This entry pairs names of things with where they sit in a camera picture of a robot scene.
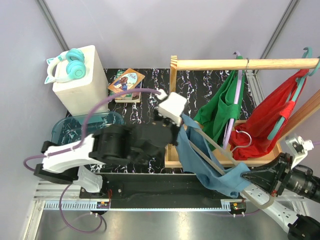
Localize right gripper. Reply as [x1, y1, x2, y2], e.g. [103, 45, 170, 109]
[240, 149, 320, 200]

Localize grey hanger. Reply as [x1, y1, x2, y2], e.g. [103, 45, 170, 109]
[191, 120, 281, 210]

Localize blue tank top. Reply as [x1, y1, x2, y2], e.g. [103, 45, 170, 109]
[174, 113, 251, 200]

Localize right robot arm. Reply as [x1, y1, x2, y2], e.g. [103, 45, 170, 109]
[227, 153, 320, 240]

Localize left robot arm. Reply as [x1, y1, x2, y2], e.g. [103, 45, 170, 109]
[34, 108, 182, 198]

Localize red tank top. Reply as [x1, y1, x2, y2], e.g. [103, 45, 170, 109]
[229, 69, 308, 161]

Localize green tank top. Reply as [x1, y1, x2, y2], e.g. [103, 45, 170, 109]
[193, 71, 245, 147]

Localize teal hanger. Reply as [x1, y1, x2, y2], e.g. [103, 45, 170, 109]
[267, 47, 313, 141]

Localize purple hanger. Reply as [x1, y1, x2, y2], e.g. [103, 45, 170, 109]
[221, 51, 247, 151]

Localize wooden clothes rack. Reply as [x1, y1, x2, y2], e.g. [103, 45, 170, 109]
[164, 55, 320, 168]

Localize green bottom book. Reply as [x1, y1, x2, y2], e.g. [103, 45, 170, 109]
[114, 82, 143, 103]

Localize orange top book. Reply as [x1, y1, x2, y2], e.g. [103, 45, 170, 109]
[108, 68, 145, 96]

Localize white box stand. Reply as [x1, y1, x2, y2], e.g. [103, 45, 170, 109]
[52, 45, 108, 116]

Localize teal plastic bin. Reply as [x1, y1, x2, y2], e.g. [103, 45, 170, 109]
[51, 111, 125, 146]

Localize teal cat-ear headphones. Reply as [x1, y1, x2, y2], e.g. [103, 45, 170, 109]
[44, 48, 86, 84]

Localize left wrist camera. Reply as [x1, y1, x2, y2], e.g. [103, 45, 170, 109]
[156, 89, 187, 127]

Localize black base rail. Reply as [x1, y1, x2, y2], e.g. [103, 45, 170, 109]
[79, 173, 233, 211]

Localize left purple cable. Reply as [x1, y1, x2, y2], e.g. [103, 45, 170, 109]
[23, 88, 165, 236]

